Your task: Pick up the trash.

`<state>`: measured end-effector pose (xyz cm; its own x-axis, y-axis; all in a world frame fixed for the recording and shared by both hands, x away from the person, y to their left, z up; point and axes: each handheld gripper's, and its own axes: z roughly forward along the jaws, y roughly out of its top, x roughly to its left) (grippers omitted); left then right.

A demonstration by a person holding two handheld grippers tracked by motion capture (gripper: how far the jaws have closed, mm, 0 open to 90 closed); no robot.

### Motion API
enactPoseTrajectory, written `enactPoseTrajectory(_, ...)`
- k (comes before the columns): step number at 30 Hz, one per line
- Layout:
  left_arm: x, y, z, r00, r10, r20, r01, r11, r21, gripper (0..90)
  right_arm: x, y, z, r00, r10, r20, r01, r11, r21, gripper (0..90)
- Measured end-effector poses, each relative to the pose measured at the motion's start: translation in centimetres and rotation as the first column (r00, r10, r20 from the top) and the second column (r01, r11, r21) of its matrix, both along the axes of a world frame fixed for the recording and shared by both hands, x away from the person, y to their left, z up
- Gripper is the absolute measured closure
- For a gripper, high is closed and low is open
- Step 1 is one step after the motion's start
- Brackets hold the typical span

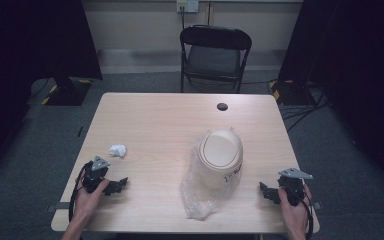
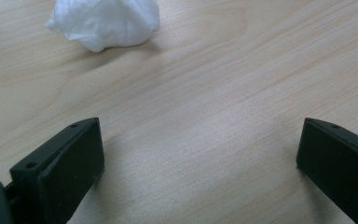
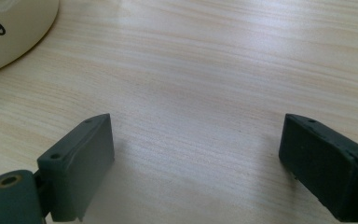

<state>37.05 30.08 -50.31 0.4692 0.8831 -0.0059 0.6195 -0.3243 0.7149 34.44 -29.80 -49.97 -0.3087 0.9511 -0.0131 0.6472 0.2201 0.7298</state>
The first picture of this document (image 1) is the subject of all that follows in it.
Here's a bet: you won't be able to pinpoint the black wall socket cable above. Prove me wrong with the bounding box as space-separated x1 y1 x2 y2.
179 5 187 32

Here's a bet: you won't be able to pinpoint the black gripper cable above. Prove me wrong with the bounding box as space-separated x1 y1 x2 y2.
67 161 94 223
299 186 315 240

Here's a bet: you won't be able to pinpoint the black folding chair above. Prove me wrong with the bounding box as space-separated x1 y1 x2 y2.
179 24 253 95

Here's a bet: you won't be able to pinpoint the black yellow-striped stand base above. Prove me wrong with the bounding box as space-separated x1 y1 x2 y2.
267 78 316 107
40 76 93 107

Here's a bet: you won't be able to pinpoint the person's right hand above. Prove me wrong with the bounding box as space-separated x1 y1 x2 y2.
278 184 313 232

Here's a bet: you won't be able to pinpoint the person's left hand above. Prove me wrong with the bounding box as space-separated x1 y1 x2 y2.
74 175 111 218

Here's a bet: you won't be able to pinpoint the white wall socket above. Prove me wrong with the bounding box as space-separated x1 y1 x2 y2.
176 0 200 14

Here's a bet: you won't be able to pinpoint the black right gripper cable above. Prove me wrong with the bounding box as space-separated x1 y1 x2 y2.
299 186 315 240

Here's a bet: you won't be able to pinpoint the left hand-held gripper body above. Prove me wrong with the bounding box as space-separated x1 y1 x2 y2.
81 155 111 194

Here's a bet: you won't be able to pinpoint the black floor cables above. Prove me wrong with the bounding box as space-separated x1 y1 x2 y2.
279 84 332 134

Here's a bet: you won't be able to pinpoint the light wooden table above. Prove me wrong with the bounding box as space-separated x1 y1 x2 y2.
50 92 321 235

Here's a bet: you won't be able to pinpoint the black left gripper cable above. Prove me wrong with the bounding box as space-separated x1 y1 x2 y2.
67 161 94 223

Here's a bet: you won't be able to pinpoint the white trash can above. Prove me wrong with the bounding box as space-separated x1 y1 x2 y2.
195 129 245 192

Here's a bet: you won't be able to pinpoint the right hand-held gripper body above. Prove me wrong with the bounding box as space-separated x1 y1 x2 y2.
277 167 314 207

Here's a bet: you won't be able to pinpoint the clear plastic bag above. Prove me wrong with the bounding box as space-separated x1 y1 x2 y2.
179 127 245 221

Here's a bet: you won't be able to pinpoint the crumpled white paper ball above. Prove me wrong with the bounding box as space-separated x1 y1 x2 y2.
108 143 128 159

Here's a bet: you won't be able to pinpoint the black curtain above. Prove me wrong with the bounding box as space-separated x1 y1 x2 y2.
277 0 384 199
0 0 103 183

